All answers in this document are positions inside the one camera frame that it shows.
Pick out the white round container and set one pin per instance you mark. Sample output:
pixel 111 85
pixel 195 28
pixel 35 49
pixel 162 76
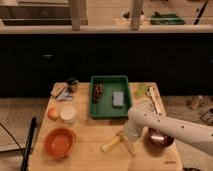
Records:
pixel 68 114

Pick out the long wooden utensil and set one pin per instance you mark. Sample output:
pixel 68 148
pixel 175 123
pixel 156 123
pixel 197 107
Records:
pixel 154 99

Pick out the green plastic tray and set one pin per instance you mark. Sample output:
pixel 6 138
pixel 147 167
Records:
pixel 104 108

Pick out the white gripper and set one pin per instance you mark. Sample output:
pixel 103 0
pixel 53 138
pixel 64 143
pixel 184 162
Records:
pixel 133 132

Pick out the blue sponge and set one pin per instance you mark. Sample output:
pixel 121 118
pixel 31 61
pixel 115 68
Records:
pixel 118 99

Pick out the folded cloth and papers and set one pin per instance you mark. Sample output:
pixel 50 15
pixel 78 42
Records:
pixel 62 93

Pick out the green object on shelf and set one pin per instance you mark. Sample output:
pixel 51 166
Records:
pixel 166 19

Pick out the yellow banana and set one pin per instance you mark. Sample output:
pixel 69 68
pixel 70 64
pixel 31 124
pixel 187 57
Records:
pixel 109 145

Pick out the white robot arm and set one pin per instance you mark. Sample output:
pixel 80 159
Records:
pixel 142 115

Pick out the orange fruit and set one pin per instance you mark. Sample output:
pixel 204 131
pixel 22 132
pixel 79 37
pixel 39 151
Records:
pixel 53 113

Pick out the dark grape bunch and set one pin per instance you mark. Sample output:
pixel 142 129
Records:
pixel 97 92

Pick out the orange red bowl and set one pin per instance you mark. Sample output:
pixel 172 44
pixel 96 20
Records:
pixel 58 142

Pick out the dark maroon bowl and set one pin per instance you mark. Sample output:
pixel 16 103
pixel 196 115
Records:
pixel 158 139

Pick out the black cable stand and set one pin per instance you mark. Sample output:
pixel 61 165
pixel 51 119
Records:
pixel 30 136

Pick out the light green fruit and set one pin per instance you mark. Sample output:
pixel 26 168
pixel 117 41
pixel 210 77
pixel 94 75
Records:
pixel 141 90

